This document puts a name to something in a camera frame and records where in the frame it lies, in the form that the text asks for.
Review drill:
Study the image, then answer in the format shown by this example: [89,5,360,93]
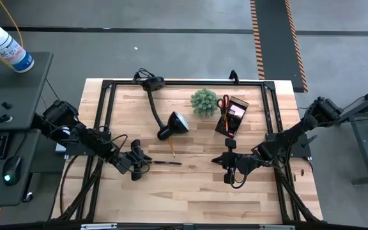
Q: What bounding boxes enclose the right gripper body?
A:
[224,137,262,185]

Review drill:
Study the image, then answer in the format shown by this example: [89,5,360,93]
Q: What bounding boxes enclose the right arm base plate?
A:
[265,132,313,160]

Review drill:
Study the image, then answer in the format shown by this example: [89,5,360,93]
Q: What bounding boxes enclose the black pen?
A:
[153,160,183,166]

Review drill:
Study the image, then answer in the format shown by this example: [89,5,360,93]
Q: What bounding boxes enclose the silver metal bracket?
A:
[80,223,118,230]
[259,224,296,230]

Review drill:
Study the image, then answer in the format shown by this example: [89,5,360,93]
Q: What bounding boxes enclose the black gooseneck desk lamp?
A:
[141,75,190,141]

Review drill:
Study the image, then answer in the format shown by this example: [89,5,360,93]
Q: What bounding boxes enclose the black mesh desk organizer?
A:
[215,95,250,139]

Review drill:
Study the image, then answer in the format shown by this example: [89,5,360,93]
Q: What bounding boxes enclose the sticky note pad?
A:
[229,105,246,119]

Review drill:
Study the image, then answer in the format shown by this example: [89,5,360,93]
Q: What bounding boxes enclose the artificial green potted plant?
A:
[190,88,219,117]

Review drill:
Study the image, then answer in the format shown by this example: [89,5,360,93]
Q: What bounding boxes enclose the black aluminium table frame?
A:
[50,78,325,224]

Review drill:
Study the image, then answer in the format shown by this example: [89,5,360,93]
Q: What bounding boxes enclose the black orange striped floor mat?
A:
[249,0,309,94]

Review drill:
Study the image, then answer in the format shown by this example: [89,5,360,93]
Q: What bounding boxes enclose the yellow cable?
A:
[0,0,24,70]

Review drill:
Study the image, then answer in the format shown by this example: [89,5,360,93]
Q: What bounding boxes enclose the red handled scissors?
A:
[216,94,231,127]

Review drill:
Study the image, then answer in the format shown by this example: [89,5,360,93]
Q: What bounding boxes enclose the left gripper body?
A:
[116,139,142,181]

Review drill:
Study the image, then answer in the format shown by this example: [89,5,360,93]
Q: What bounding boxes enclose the black triangular bracket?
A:
[228,69,240,85]

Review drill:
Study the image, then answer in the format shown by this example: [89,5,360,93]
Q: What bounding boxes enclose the black side desk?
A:
[0,50,54,208]

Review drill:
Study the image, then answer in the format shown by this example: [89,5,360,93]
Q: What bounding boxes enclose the desk caster wheel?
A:
[22,190,35,204]

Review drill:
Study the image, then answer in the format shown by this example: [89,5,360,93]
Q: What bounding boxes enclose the white power box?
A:
[55,126,72,153]

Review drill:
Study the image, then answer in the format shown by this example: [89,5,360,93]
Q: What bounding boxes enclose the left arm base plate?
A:
[64,145,96,158]

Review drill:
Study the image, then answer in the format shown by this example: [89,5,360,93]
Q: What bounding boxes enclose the black computer mouse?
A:
[2,155,22,187]

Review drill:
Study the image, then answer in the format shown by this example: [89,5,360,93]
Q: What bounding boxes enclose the white wipes canister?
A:
[0,24,35,74]

